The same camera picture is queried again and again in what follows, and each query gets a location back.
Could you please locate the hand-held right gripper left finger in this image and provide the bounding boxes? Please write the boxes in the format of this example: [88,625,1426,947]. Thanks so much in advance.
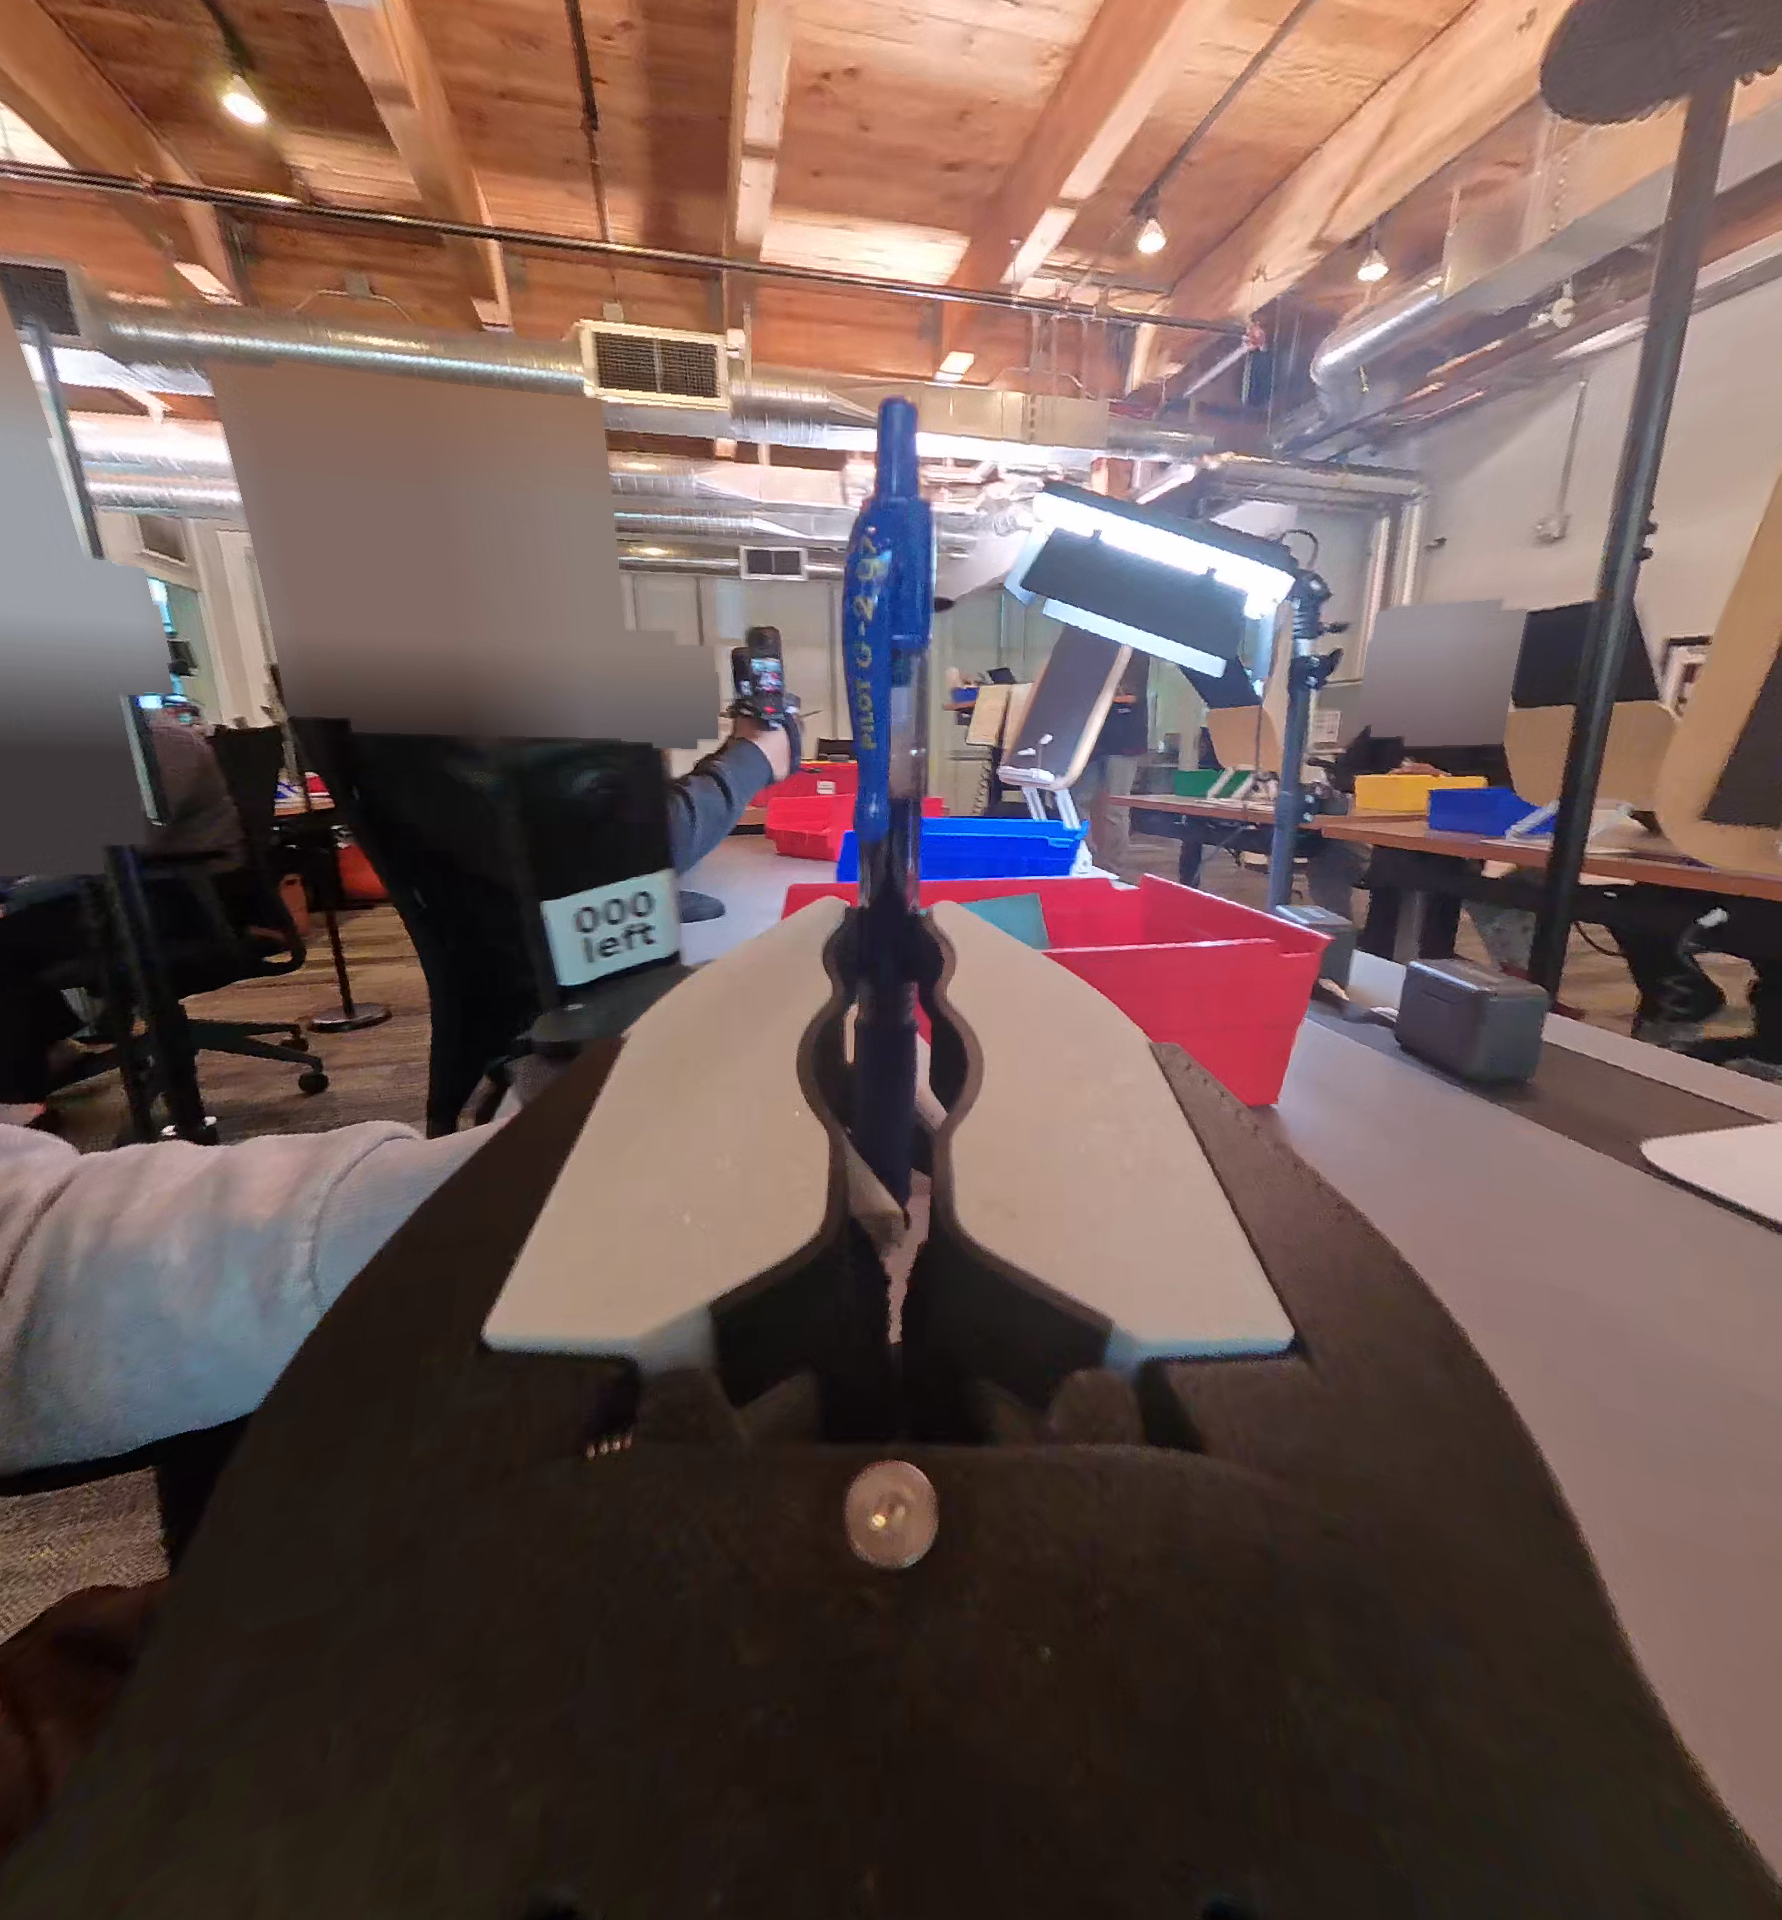
[479,895,870,1351]

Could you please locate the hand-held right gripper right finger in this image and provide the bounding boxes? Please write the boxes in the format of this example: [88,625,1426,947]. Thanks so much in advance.
[911,900,1298,1351]

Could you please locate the blue retractable pen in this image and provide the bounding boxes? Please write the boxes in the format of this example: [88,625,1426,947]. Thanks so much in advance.
[833,395,942,1220]

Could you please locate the person's left forearm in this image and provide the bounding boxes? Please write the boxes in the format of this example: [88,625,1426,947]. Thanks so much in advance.
[0,1112,506,1484]

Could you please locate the red plastic bin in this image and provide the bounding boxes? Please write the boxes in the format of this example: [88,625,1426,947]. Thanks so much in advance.
[781,874,1152,953]
[1047,874,1332,1109]

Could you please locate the black tripod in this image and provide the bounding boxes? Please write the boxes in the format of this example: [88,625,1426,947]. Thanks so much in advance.
[268,659,394,1033]

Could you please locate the black office chair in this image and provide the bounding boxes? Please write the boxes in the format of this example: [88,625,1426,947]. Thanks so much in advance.
[102,722,332,1141]

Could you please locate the dark blue bin stack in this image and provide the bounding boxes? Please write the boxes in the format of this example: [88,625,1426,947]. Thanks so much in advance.
[833,814,1087,887]

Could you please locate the wooden workbench green boards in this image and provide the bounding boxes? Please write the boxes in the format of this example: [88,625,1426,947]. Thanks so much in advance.
[1108,786,1782,913]

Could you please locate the black light stand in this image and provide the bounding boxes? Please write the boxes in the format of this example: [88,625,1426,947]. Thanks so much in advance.
[1261,523,1361,991]

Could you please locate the small blue bin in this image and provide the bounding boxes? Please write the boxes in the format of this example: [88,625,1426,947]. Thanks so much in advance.
[1428,786,1564,838]

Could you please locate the glowing light panel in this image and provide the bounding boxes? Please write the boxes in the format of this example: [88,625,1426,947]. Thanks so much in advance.
[1002,482,1301,678]

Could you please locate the white stand base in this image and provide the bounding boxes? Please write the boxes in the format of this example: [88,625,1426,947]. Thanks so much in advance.
[1640,1115,1782,1259]

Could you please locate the black monitor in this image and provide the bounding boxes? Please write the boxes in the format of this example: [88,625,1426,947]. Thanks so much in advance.
[1510,600,1658,710]

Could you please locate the large black tilted board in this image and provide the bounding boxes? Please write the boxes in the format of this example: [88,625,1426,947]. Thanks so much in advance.
[1651,395,1782,875]

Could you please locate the black pole with disc top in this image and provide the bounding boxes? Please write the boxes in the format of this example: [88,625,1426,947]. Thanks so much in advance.
[1391,0,1782,1085]

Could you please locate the white stand frame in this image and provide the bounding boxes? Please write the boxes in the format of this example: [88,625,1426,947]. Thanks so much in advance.
[996,767,1087,875]

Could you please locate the black tilted board white frame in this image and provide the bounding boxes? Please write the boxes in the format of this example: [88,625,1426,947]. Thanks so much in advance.
[998,630,1136,791]

